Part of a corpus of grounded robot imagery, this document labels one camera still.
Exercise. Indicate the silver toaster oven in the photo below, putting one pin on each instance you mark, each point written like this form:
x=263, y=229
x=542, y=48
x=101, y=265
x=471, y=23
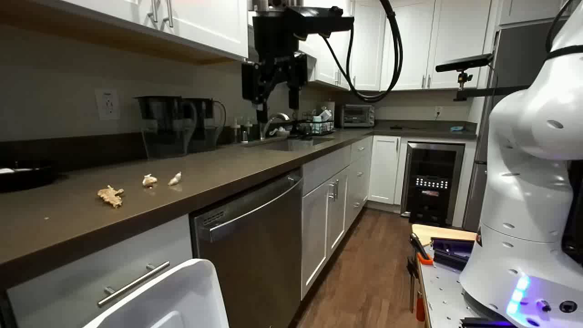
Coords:
x=358, y=116

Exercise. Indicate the white upper cabinet row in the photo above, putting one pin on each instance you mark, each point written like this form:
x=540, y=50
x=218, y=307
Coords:
x=420, y=43

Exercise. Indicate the stainless steel dishwasher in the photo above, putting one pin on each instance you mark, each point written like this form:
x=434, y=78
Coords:
x=256, y=262

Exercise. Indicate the tan wooden piece middle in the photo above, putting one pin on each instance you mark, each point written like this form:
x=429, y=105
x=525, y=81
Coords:
x=148, y=180

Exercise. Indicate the chrome sink faucet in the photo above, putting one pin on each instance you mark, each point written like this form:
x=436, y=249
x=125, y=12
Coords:
x=274, y=121

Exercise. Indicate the tan wooden piece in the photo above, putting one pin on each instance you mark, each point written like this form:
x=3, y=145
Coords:
x=148, y=180
x=110, y=196

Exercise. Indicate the tan wooden piece left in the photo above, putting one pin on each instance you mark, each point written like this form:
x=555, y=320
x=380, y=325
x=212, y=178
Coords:
x=110, y=196

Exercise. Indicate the white end cabinet door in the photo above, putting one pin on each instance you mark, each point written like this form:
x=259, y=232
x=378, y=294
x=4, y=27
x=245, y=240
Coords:
x=385, y=171

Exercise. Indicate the black stovetop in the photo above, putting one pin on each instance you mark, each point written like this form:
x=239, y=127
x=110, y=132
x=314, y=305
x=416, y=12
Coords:
x=24, y=178

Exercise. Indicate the dark blue box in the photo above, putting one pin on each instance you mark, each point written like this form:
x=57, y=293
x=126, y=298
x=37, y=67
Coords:
x=453, y=251

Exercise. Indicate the stainless steel refrigerator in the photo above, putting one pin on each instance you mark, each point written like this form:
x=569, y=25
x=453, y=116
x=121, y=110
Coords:
x=516, y=61

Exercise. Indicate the white lower cabinet run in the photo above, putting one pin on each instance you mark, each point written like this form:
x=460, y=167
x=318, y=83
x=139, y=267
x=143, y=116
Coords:
x=330, y=212

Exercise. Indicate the black glass beverage fridge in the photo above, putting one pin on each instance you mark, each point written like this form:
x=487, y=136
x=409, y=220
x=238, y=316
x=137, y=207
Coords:
x=433, y=183

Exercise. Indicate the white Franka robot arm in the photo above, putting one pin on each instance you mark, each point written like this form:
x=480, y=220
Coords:
x=535, y=152

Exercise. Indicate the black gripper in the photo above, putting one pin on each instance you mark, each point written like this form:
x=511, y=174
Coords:
x=276, y=37

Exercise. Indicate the white wall outlet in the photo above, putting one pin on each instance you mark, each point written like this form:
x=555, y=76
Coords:
x=438, y=112
x=108, y=105

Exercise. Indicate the dishes in drying rack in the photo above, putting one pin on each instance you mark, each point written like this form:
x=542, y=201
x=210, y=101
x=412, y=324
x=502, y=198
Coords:
x=321, y=121

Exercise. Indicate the white drawer front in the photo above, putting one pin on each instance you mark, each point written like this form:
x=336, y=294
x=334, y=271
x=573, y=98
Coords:
x=74, y=285

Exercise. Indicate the light wooden board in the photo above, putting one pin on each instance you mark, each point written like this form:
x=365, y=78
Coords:
x=443, y=232

